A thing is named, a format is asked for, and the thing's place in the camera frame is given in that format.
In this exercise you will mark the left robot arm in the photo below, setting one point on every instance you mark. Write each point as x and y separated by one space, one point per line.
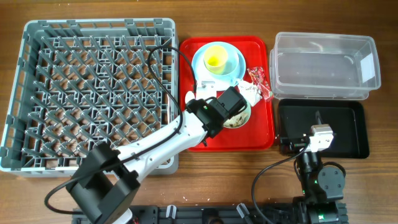
107 181

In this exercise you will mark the grey dishwasher rack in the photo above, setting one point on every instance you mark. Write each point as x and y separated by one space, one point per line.
82 82

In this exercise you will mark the yellow plastic cup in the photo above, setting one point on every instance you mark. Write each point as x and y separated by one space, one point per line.
215 59

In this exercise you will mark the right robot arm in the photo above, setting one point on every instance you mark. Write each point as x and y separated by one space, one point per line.
322 182

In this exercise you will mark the light blue plate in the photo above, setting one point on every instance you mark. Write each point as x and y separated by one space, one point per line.
201 73

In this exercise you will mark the clear plastic bin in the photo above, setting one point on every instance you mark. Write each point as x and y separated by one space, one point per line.
320 66

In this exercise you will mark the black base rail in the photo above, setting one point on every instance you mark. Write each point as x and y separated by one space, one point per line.
276 213

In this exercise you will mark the black tray bin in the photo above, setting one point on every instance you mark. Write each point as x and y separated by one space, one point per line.
346 118

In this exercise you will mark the green bowl with rice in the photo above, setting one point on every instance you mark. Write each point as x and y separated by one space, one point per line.
240 119

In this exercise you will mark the light blue bowl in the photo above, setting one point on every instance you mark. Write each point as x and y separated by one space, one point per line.
232 62

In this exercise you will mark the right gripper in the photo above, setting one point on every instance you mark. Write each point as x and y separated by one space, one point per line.
319 120

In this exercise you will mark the crumpled white tissue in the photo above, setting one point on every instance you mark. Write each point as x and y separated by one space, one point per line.
250 92

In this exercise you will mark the red snack wrapper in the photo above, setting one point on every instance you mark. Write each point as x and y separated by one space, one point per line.
258 78

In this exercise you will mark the white plastic spoon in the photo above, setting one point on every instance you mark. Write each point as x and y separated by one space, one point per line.
189 97

